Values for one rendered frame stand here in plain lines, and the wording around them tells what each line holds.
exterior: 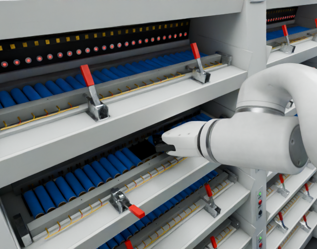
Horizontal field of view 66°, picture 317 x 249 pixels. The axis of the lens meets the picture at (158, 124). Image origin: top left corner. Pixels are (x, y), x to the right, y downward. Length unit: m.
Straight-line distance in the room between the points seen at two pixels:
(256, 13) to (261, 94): 0.36
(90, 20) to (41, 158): 0.22
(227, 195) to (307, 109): 0.55
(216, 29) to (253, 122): 0.41
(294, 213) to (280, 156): 1.02
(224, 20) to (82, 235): 0.61
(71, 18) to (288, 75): 0.30
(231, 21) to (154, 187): 0.46
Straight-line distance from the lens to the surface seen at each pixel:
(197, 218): 0.73
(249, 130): 0.39
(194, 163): 0.62
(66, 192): 0.53
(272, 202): 1.11
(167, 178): 0.57
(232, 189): 0.83
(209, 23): 0.76
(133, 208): 0.46
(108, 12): 0.43
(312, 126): 0.29
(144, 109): 0.46
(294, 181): 1.25
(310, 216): 1.68
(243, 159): 0.40
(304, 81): 0.33
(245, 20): 0.70
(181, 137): 0.48
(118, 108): 0.45
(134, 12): 0.46
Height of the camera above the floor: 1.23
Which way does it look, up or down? 20 degrees down
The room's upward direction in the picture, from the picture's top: 9 degrees counter-clockwise
